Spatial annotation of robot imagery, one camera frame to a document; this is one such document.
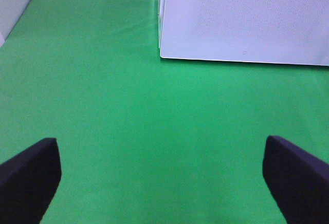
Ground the green table cloth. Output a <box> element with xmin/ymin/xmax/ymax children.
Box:
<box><xmin>1</xmin><ymin>0</ymin><xmax>328</xmax><ymax>223</ymax></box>

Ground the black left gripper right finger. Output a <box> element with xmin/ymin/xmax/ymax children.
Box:
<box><xmin>262</xmin><ymin>136</ymin><xmax>328</xmax><ymax>223</ymax></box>

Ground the white microwave oven body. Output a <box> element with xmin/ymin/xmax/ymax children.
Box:
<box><xmin>157</xmin><ymin>0</ymin><xmax>164</xmax><ymax>49</ymax></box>

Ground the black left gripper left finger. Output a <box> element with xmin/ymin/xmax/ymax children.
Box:
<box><xmin>1</xmin><ymin>138</ymin><xmax>62</xmax><ymax>223</ymax></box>

